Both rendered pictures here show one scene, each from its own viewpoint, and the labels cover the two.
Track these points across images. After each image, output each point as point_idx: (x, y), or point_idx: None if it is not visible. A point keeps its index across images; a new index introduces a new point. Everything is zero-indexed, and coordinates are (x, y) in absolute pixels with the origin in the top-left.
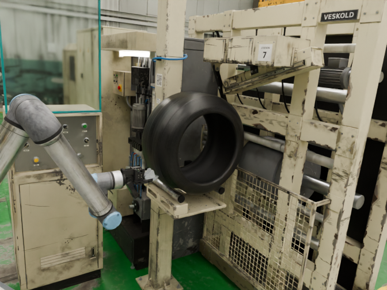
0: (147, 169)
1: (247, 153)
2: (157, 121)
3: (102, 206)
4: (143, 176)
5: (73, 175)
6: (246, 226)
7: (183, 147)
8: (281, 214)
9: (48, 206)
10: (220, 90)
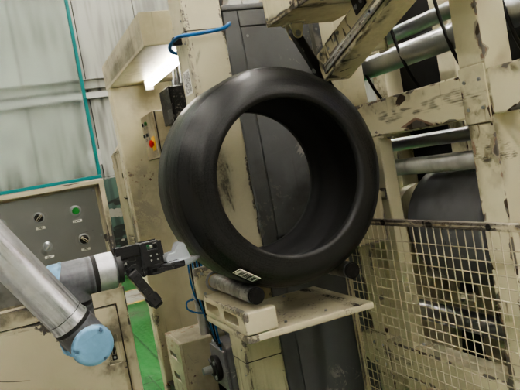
0: (173, 244)
1: (421, 200)
2: (172, 141)
3: (62, 312)
4: (161, 257)
5: None
6: (453, 361)
7: (288, 222)
8: (493, 287)
9: (27, 381)
10: (317, 76)
